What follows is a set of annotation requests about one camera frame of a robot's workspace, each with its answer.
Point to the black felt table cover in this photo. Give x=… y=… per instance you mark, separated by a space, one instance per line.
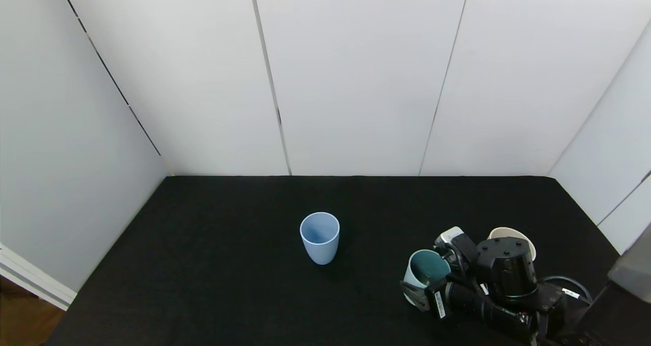
x=229 y=285

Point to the cream plastic cup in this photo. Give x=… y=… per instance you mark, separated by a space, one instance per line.
x=508 y=232

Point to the teal plastic cup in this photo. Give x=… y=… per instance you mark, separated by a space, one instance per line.
x=424 y=267

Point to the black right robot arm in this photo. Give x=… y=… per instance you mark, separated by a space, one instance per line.
x=508 y=269

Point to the light blue plastic cup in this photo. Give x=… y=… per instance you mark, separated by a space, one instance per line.
x=320 y=252

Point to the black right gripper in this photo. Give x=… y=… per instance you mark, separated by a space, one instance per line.
x=436 y=301

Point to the white wall baseboard trim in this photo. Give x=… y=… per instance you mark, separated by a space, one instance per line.
x=35 y=280

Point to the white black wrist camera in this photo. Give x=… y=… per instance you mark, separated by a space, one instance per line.
x=452 y=234

